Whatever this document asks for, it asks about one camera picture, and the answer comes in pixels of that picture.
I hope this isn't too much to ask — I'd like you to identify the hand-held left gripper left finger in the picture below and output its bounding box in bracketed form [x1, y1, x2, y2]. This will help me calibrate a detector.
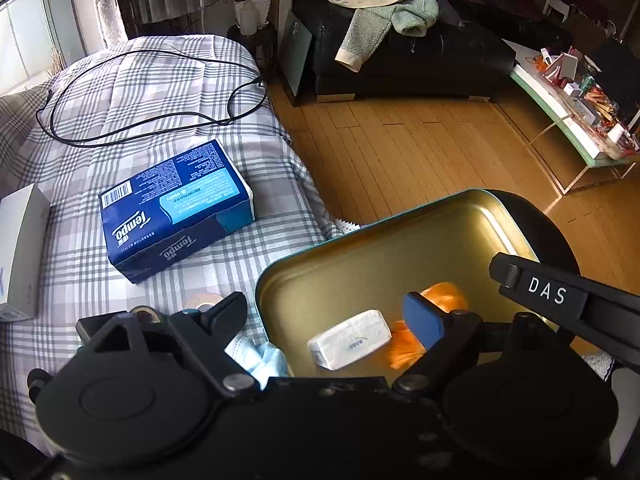
[75, 291, 262, 397]

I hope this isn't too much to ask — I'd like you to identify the window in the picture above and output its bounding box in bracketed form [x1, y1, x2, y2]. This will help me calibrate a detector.
[0, 0, 56, 96]

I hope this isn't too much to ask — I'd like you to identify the small dark tape roll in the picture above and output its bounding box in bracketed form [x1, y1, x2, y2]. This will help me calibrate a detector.
[129, 304, 162, 323]

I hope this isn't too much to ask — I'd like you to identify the black cable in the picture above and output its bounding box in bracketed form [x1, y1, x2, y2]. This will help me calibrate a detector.
[36, 50, 268, 148]

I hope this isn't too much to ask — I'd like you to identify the potted plant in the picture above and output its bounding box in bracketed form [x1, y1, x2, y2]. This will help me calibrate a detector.
[222, 0, 281, 36]

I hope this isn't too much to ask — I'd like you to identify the orange wrapper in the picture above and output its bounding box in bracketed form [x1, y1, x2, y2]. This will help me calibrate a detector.
[385, 282, 471, 370]

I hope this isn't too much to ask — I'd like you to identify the white cardboard box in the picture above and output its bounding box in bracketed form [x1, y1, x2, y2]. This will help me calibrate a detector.
[0, 183, 52, 323]

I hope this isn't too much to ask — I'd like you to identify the green knit sweater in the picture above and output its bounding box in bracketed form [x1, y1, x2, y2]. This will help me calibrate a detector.
[325, 0, 440, 73]

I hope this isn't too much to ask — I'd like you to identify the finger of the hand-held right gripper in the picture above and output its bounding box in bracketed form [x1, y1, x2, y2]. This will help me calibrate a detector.
[488, 252, 640, 361]

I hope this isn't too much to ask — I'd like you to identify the glass coffee table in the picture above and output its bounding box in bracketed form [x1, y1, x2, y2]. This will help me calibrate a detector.
[502, 39, 638, 196]

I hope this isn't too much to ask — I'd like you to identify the black leather sofa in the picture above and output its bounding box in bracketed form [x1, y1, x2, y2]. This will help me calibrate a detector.
[292, 0, 518, 106]

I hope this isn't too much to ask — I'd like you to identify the black round stool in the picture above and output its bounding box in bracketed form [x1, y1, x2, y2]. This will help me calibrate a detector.
[487, 190, 583, 281]

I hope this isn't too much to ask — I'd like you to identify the white lace curtain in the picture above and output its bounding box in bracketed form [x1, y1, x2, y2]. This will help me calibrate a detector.
[87, 0, 128, 48]

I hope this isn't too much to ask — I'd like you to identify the dark plant stand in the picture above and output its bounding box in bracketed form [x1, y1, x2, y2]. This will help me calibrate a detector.
[227, 25, 278, 81]

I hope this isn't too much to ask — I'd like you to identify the grey plaid bed sheet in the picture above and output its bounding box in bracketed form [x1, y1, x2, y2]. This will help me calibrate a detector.
[0, 35, 351, 441]

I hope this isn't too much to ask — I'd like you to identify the gold metal tin tray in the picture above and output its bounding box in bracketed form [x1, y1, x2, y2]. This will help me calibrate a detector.
[255, 188, 556, 381]

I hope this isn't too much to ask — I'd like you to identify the blue tissue pack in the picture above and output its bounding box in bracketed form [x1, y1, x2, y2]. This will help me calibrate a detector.
[98, 139, 256, 285]

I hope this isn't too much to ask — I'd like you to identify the light blue face mask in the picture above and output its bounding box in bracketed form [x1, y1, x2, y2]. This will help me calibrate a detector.
[225, 337, 293, 391]

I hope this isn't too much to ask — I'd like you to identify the dark flat panel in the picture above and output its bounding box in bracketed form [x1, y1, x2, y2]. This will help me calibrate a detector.
[277, 10, 315, 106]

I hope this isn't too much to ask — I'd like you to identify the beige tape roll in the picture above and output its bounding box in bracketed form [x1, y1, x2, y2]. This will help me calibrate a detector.
[184, 292, 223, 313]

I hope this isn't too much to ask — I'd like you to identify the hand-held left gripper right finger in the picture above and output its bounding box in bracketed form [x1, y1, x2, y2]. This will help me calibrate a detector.
[392, 291, 571, 397]

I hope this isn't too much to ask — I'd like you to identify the white tissue packet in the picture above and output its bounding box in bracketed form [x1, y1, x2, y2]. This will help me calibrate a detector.
[306, 309, 392, 372]

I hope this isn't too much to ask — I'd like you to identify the pile of small packages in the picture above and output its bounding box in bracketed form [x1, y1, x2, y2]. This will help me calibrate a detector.
[537, 45, 640, 158]

